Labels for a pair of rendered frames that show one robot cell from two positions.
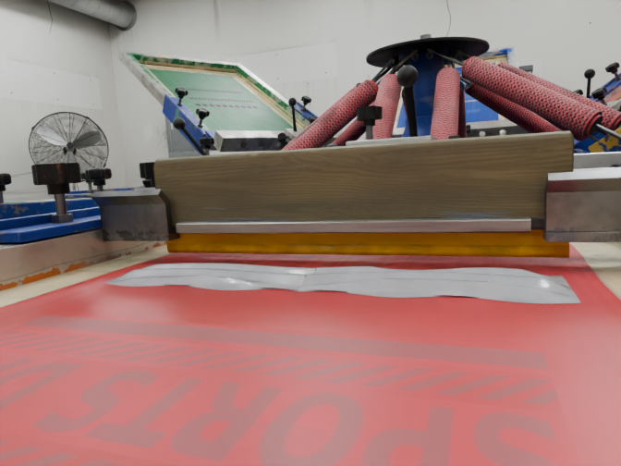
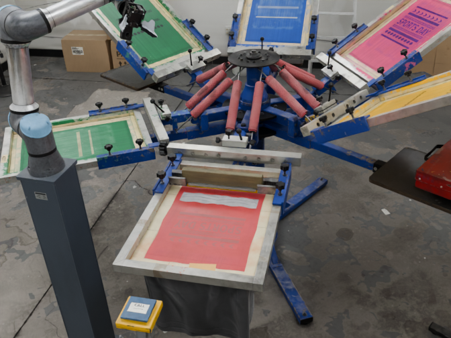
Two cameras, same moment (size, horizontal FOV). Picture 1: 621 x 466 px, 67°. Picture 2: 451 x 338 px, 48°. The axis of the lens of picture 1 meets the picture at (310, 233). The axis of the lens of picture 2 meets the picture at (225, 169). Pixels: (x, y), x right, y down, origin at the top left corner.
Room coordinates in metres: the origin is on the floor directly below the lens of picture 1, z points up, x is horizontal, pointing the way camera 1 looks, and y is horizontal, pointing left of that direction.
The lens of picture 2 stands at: (-1.54, 0.14, 2.31)
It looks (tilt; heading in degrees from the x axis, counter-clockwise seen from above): 32 degrees down; 355
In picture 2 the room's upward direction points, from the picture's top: 3 degrees counter-clockwise
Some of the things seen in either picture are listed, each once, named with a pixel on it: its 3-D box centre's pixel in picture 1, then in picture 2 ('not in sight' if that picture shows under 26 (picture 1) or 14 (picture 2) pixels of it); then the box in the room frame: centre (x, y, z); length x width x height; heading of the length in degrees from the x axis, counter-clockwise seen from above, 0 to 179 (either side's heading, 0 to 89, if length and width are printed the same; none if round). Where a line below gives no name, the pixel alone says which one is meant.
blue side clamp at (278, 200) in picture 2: not in sight; (282, 189); (0.37, -0.30, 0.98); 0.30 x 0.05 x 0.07; 160
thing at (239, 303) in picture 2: not in sight; (196, 302); (-0.04, 0.14, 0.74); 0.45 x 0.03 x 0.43; 70
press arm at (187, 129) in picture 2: not in sight; (154, 139); (1.12, 0.30, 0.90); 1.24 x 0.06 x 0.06; 100
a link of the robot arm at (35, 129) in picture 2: not in sight; (37, 132); (0.39, 0.73, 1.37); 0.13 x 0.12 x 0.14; 31
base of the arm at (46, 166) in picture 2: not in sight; (44, 157); (0.38, 0.72, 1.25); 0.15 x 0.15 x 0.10
